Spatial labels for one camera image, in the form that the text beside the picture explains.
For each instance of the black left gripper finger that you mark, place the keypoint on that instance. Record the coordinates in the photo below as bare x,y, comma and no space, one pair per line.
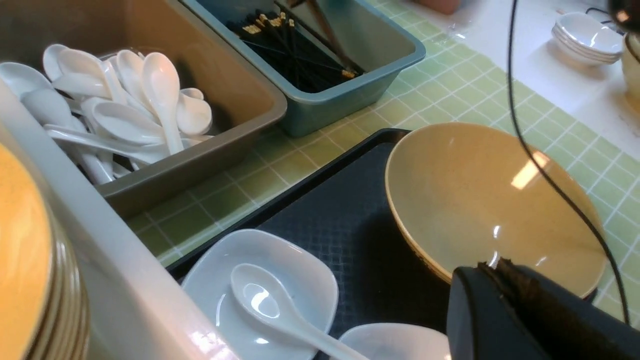
512,312

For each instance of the white square dish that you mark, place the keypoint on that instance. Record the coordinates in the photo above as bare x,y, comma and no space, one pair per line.
311,284
397,341

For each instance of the tan noodle bowl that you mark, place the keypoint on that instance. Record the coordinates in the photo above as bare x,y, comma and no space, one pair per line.
463,194

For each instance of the white ceramic soup spoon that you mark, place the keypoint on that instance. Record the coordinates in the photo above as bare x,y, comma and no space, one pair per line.
265,298

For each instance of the black plastic serving tray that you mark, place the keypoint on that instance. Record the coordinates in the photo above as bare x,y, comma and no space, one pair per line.
341,215

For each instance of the green checkered tablecloth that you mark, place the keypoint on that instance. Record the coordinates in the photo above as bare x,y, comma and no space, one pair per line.
577,115

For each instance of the distant stack white bowls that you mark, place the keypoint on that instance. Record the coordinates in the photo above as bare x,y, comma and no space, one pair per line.
587,41

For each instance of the blue plastic chopstick bin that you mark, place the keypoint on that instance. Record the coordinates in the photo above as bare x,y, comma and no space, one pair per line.
376,43

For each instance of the pile of black chopsticks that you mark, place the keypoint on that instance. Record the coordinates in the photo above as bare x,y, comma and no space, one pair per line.
296,39

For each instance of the grey plastic spoon bin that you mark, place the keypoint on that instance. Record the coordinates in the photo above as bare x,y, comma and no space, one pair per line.
243,101

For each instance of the large white plastic tub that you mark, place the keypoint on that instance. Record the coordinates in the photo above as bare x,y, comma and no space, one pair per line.
139,311

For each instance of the pile of white spoons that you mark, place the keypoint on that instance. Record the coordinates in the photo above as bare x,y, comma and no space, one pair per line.
111,115

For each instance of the stack of tan bowls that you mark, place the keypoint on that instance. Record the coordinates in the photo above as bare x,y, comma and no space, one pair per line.
44,306

